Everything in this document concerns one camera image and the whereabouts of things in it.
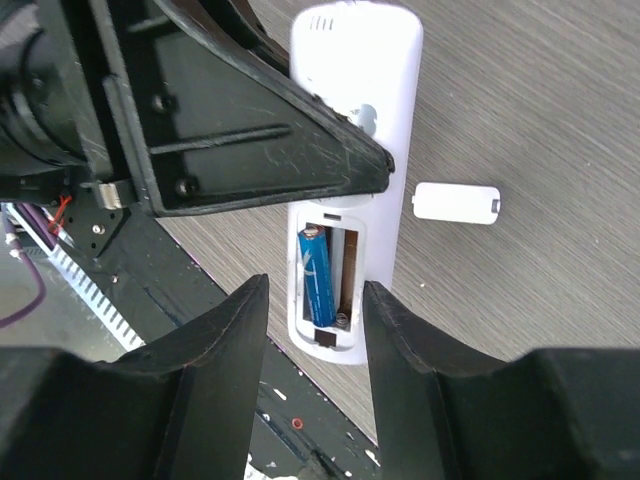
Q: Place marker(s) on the blue battery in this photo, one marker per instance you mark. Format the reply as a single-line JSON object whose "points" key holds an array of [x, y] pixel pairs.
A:
{"points": [[317, 275]]}

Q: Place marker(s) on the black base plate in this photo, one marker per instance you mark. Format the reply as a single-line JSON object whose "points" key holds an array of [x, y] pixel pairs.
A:
{"points": [[298, 432]]}

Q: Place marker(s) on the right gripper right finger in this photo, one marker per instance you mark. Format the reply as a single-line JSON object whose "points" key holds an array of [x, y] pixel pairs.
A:
{"points": [[444, 410]]}

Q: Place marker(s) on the slotted cable duct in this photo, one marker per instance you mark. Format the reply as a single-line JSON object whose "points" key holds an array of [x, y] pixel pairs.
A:
{"points": [[92, 297]]}

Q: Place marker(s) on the white remote control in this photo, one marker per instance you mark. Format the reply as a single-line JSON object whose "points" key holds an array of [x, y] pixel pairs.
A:
{"points": [[362, 59]]}

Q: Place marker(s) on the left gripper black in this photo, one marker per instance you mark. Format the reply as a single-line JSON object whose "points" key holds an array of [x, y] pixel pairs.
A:
{"points": [[60, 148]]}

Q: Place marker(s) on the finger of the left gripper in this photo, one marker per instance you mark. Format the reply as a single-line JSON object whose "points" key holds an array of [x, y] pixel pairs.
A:
{"points": [[209, 119]]}

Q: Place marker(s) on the white battery cover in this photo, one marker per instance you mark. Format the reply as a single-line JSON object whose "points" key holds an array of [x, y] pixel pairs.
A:
{"points": [[469, 204]]}

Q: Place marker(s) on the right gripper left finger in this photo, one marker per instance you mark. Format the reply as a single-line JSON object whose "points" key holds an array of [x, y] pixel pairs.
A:
{"points": [[150, 410]]}

